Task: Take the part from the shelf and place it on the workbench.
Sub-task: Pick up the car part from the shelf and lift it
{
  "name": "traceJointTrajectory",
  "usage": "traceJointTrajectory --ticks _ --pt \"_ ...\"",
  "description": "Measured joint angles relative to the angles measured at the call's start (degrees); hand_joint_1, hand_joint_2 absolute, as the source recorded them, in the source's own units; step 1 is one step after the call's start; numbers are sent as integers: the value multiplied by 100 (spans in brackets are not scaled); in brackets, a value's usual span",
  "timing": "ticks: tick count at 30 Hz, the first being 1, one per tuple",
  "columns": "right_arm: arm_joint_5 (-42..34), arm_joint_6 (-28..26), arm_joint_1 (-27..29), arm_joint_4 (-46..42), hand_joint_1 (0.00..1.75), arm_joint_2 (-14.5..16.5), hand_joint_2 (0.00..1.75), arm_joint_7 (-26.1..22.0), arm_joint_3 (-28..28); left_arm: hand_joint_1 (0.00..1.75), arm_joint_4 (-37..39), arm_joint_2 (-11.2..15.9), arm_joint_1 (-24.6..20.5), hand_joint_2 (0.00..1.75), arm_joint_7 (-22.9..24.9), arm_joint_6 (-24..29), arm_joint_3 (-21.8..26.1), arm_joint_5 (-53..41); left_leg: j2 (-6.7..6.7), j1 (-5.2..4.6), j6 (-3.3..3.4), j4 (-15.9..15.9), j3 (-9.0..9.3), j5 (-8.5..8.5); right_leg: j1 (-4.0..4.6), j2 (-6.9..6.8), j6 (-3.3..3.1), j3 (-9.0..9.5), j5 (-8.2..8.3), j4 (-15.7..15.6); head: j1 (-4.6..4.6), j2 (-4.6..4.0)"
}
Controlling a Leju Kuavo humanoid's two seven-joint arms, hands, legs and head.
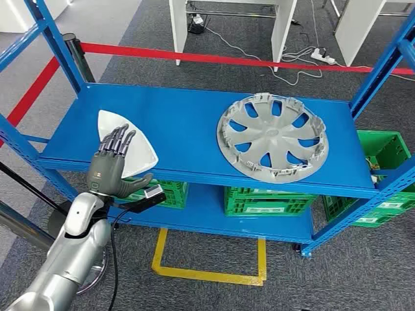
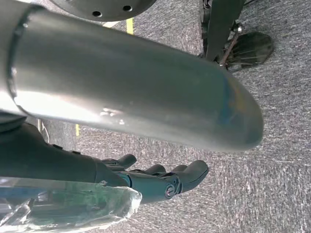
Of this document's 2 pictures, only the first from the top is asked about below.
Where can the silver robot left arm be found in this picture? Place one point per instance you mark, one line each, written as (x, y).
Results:
(64, 262)

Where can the white triangular plastic part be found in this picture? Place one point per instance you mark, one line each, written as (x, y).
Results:
(142, 150)

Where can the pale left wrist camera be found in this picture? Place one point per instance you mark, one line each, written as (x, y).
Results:
(153, 192)

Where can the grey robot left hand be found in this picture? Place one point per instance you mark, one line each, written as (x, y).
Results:
(106, 171)

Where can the black camera bracket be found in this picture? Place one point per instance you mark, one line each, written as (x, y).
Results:
(136, 206)

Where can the white power strip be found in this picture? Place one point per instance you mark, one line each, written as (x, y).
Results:
(324, 57)

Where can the blue metal shelf rack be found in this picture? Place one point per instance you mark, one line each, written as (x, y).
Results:
(181, 124)

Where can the red barrier belt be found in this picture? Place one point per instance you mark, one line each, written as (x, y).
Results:
(194, 56)
(32, 92)

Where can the grey wheel hubcap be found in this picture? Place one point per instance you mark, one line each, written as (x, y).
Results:
(275, 137)

